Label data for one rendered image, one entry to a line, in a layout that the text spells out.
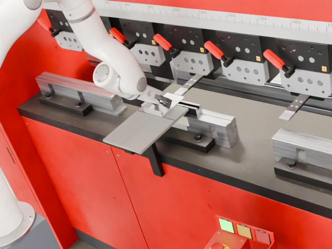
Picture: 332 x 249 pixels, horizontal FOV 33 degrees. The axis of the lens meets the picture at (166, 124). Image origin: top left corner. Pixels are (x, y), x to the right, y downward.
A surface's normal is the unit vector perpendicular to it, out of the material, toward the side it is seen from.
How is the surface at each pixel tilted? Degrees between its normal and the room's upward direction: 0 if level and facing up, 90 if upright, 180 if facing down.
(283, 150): 90
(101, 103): 90
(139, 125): 0
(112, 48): 43
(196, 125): 90
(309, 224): 90
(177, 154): 0
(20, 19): 113
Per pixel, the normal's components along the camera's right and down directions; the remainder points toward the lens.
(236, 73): -0.62, 0.56
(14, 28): 0.32, 0.77
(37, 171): 0.76, 0.21
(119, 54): 0.33, -0.33
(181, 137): -0.23, -0.80
